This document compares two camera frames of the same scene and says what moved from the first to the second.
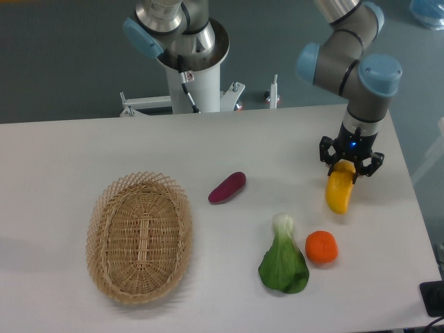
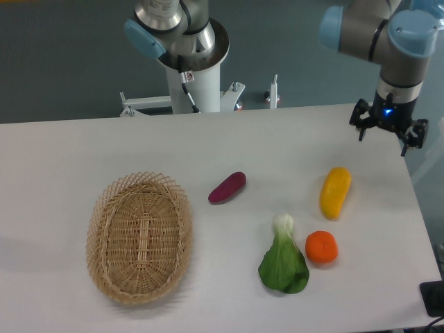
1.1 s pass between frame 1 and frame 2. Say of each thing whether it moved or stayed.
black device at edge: stayed
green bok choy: stayed
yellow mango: moved
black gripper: moved
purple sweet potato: stayed
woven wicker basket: stayed
